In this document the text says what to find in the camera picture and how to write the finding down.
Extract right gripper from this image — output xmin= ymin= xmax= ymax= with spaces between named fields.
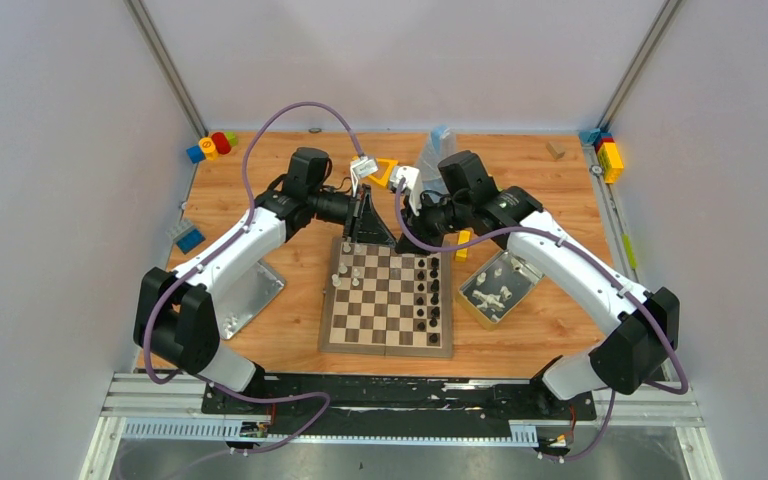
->
xmin=395 ymin=191 xmax=470 ymax=257

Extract wooden chess board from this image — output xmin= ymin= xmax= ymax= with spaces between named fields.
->
xmin=319 ymin=237 xmax=454 ymax=359

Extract yellow tin with chess pieces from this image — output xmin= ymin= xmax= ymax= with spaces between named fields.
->
xmin=456 ymin=250 xmax=544 ymax=331

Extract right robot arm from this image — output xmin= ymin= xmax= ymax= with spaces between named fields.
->
xmin=388 ymin=150 xmax=689 ymax=418

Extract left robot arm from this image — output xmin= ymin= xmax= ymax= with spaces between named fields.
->
xmin=133 ymin=147 xmax=396 ymax=413

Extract yellow arch block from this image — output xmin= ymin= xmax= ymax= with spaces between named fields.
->
xmin=454 ymin=230 xmax=472 ymax=262

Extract yellow triangle block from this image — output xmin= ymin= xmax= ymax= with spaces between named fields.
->
xmin=365 ymin=158 xmax=399 ymax=189

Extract silver tin lid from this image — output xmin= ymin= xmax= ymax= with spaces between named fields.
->
xmin=216 ymin=260 xmax=286 ymax=340

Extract colourful cylinder blocks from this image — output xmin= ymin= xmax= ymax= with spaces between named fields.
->
xmin=185 ymin=131 xmax=239 ymax=164

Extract grey blue duplo brick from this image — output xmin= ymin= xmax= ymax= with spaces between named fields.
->
xmin=166 ymin=218 xmax=205 ymax=254

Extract brown wooden block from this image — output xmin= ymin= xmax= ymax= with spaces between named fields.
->
xmin=546 ymin=141 xmax=566 ymax=160

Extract stacked duplo bricks corner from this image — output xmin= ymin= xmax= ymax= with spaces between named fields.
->
xmin=578 ymin=129 xmax=625 ymax=184

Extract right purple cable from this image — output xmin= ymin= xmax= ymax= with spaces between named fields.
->
xmin=393 ymin=177 xmax=690 ymax=463

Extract purple cable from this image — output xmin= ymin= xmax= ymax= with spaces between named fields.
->
xmin=142 ymin=101 xmax=367 ymax=456
xmin=393 ymin=177 xmax=690 ymax=463

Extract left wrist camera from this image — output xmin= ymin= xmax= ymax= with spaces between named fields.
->
xmin=349 ymin=155 xmax=379 ymax=196

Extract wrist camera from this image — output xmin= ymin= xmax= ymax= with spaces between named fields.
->
xmin=349 ymin=155 xmax=379 ymax=196
xmin=388 ymin=166 xmax=423 ymax=215

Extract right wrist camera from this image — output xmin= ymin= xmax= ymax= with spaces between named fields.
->
xmin=388 ymin=166 xmax=423 ymax=215

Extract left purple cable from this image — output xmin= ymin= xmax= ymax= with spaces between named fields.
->
xmin=142 ymin=101 xmax=367 ymax=456

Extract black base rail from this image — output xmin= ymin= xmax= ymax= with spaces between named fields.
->
xmin=201 ymin=372 xmax=597 ymax=439

